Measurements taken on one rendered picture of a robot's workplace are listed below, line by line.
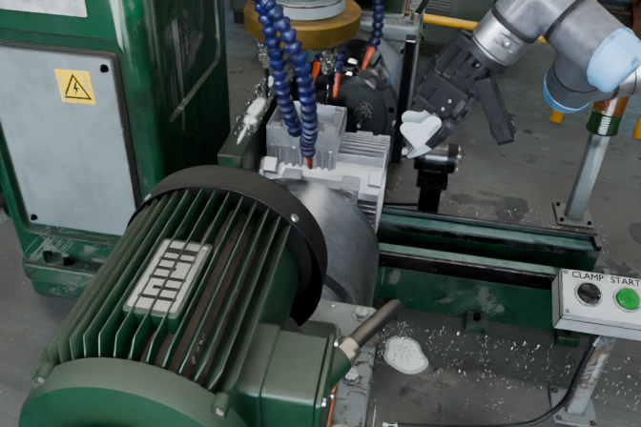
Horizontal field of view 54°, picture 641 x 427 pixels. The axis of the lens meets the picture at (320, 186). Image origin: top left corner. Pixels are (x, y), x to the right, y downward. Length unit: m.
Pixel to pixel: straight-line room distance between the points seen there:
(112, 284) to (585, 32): 0.64
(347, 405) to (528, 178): 1.12
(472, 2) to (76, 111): 3.37
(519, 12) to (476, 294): 0.52
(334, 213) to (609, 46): 0.40
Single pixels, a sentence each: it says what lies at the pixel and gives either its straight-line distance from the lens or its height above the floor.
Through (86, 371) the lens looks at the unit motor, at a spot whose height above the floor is 1.35.
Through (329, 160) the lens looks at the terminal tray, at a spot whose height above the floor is 1.10.
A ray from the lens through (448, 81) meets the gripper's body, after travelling 0.92.
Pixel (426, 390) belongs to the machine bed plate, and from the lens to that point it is 1.10.
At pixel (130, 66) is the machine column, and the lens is 0.92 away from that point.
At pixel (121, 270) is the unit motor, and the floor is 1.35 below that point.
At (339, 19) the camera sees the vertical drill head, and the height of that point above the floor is 1.33.
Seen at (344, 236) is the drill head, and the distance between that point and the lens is 0.82.
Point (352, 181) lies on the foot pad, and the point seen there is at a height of 1.07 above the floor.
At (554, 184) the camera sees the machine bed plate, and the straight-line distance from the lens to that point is 1.64.
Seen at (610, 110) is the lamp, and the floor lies 1.09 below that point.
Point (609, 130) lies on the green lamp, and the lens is 1.41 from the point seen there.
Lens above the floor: 1.66
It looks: 35 degrees down
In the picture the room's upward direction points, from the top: 2 degrees clockwise
